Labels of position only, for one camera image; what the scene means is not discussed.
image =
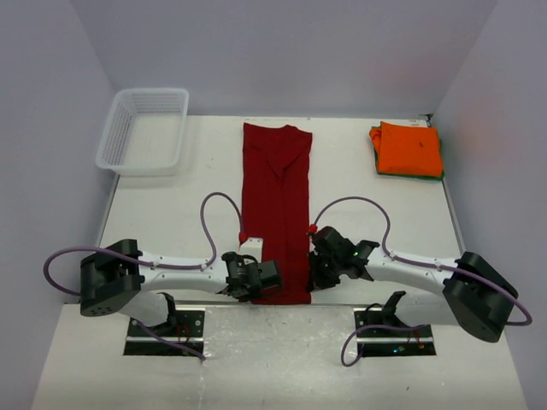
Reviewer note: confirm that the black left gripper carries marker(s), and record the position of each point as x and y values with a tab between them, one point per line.
253	294

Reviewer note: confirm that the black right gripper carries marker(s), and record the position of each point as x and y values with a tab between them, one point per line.
317	281

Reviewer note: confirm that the dark red t shirt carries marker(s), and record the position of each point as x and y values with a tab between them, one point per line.
275	204

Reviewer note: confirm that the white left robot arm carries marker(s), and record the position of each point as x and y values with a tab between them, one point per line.
124	279

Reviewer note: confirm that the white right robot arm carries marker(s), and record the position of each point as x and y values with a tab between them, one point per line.
466	291

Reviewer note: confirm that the folded orange t shirt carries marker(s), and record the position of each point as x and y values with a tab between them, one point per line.
408	147

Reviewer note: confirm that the folded green t shirt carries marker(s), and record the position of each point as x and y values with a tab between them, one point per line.
440	175

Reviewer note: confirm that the white plastic basket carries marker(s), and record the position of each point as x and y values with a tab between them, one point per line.
144	132

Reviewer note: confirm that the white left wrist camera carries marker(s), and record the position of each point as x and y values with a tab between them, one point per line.
252	246

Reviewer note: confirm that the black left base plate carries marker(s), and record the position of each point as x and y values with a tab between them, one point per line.
187	331

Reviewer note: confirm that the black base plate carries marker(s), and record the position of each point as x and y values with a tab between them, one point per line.
187	331
389	343

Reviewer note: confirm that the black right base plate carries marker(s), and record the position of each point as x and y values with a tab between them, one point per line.
389	343

